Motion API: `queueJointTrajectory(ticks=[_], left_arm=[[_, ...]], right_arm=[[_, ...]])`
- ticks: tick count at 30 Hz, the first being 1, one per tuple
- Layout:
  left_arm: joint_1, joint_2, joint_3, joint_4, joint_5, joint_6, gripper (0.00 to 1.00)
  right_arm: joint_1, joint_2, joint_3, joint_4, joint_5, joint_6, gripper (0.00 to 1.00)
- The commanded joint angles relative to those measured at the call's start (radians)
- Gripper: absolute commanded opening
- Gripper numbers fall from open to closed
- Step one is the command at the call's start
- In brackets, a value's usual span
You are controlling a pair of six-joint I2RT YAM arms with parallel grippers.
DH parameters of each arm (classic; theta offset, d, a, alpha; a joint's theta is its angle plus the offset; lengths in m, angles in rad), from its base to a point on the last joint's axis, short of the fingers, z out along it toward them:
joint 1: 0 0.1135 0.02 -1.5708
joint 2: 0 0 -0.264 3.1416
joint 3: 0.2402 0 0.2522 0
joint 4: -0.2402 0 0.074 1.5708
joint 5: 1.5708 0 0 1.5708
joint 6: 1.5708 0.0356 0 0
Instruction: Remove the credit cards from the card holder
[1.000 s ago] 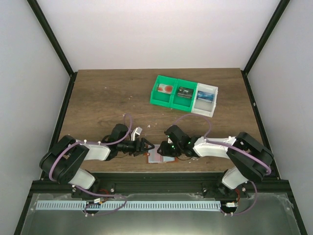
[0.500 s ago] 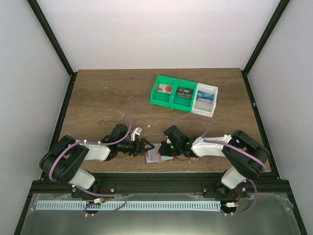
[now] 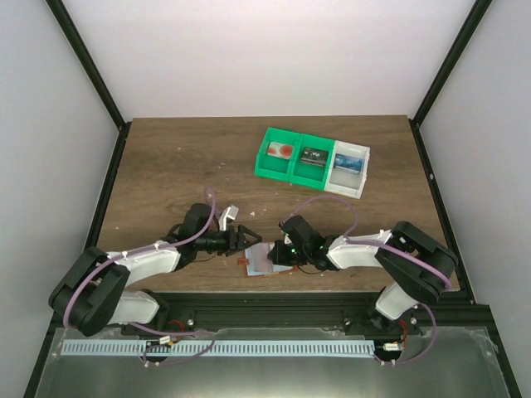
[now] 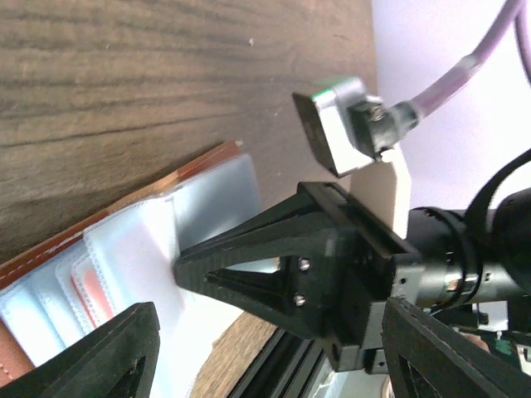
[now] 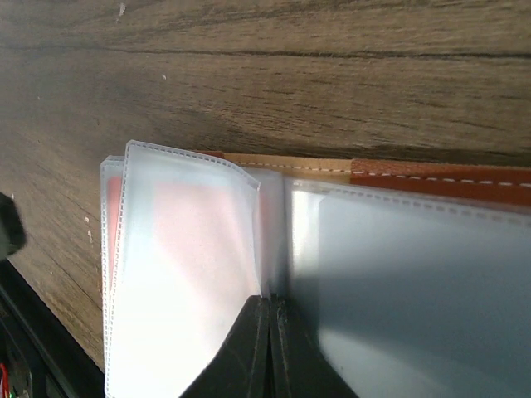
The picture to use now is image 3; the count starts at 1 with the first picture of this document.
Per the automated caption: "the brown leather card holder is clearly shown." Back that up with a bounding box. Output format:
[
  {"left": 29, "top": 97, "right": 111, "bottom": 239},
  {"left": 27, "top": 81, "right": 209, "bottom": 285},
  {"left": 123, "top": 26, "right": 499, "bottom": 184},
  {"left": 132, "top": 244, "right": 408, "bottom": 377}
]
[{"left": 238, "top": 243, "right": 294, "bottom": 277}]

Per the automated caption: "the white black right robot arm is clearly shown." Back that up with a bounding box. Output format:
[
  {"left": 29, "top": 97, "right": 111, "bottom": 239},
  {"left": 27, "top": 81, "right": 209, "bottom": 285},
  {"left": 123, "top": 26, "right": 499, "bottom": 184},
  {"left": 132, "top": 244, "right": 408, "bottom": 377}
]
[{"left": 267, "top": 215, "right": 457, "bottom": 321}]

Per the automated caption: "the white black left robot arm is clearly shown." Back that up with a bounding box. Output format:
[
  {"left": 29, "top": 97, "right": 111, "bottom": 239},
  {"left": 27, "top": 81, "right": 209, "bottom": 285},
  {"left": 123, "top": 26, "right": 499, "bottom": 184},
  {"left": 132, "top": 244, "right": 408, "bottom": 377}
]
[{"left": 48, "top": 203, "right": 262, "bottom": 337}]

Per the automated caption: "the red white card in holder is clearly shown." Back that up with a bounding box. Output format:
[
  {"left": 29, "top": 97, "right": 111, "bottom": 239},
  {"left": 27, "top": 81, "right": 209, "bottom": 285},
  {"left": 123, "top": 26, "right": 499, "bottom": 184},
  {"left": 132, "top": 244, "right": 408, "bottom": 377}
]
[{"left": 245, "top": 243, "right": 274, "bottom": 276}]

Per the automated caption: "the red white card stack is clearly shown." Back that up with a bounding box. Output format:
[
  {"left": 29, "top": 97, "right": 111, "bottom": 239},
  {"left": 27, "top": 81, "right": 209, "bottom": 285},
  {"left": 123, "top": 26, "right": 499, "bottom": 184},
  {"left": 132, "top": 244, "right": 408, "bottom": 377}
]
[{"left": 266, "top": 142, "right": 294, "bottom": 160}]

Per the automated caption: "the black VIP card stack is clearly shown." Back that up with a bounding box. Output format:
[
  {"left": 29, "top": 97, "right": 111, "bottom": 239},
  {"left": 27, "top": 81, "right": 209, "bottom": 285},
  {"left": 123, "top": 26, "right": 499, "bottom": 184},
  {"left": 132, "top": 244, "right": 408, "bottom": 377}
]
[{"left": 300, "top": 147, "right": 329, "bottom": 167}]

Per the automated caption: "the blue card stack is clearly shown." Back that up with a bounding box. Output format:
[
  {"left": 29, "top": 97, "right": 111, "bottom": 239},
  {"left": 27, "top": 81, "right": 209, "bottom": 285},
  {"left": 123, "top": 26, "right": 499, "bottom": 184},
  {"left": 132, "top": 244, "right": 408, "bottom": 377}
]
[{"left": 334, "top": 153, "right": 364, "bottom": 174}]

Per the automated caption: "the left green plastic bin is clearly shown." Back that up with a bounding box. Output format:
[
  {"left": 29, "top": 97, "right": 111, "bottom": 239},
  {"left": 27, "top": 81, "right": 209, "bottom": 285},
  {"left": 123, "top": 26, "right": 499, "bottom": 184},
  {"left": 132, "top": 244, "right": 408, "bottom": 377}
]
[{"left": 254, "top": 127, "right": 302, "bottom": 182}]

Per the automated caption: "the green plastic bin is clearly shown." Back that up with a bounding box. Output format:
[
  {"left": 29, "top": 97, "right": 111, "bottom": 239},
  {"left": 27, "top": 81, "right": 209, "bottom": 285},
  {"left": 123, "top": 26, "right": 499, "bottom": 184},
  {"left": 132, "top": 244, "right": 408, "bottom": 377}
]
[
  {"left": 290, "top": 133, "right": 335, "bottom": 191},
  {"left": 254, "top": 127, "right": 302, "bottom": 182}
]

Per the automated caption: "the middle green plastic bin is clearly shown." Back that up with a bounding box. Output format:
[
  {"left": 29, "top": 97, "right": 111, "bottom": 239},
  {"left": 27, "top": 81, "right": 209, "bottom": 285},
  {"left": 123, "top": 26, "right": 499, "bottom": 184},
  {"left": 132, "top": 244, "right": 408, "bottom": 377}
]
[{"left": 290, "top": 133, "right": 335, "bottom": 191}]

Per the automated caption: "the white plastic bin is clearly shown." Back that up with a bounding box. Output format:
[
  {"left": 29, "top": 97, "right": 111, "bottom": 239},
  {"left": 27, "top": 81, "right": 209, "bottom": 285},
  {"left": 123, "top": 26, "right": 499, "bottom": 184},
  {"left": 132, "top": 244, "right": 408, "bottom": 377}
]
[{"left": 324, "top": 140, "right": 370, "bottom": 199}]

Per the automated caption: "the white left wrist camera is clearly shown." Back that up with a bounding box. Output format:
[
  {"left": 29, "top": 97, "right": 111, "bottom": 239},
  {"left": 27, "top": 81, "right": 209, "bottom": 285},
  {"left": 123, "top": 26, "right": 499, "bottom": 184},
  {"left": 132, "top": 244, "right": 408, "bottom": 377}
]
[{"left": 218, "top": 205, "right": 239, "bottom": 231}]

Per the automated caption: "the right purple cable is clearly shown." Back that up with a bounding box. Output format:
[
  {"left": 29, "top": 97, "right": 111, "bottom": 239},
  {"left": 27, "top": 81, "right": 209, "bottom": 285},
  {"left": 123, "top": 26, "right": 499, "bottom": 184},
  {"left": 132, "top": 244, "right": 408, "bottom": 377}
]
[{"left": 281, "top": 194, "right": 451, "bottom": 367}]

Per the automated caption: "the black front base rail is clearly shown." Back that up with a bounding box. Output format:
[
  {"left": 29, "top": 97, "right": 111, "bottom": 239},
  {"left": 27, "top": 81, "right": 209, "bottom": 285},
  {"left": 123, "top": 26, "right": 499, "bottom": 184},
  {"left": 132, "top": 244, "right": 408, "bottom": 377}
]
[{"left": 147, "top": 292, "right": 497, "bottom": 338}]

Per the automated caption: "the light blue slotted cable duct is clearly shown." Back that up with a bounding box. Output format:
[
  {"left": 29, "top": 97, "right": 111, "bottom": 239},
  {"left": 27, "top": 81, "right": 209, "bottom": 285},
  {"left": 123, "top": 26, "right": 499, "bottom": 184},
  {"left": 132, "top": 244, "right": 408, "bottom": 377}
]
[{"left": 61, "top": 339, "right": 375, "bottom": 358}]

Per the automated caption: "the black left back frame post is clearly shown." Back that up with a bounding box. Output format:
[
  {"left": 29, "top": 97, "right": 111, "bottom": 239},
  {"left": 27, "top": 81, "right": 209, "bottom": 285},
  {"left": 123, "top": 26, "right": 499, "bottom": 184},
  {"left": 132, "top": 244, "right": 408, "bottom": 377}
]
[{"left": 44, "top": 0, "right": 127, "bottom": 128}]

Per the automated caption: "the black frame post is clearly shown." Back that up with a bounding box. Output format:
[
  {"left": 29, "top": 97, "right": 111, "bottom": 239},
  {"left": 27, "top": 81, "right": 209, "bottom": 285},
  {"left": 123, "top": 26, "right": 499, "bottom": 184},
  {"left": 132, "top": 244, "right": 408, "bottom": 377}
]
[
  {"left": 44, "top": 0, "right": 127, "bottom": 128},
  {"left": 413, "top": 0, "right": 494, "bottom": 125}
]

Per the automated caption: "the black right back frame post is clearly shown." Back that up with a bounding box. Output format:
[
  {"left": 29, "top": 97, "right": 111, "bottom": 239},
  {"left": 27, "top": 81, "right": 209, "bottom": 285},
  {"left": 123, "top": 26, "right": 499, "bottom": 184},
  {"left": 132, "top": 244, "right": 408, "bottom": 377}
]
[{"left": 413, "top": 0, "right": 494, "bottom": 125}]

